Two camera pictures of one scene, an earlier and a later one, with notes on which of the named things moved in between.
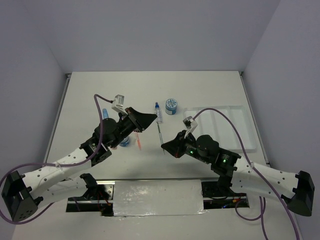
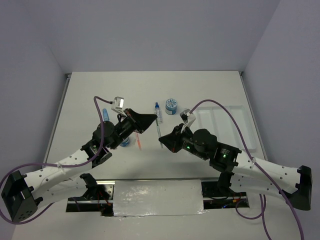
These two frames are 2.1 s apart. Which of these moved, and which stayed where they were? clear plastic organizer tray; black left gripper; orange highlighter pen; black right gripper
Moved: black right gripper
Stayed: black left gripper; clear plastic organizer tray; orange highlighter pen
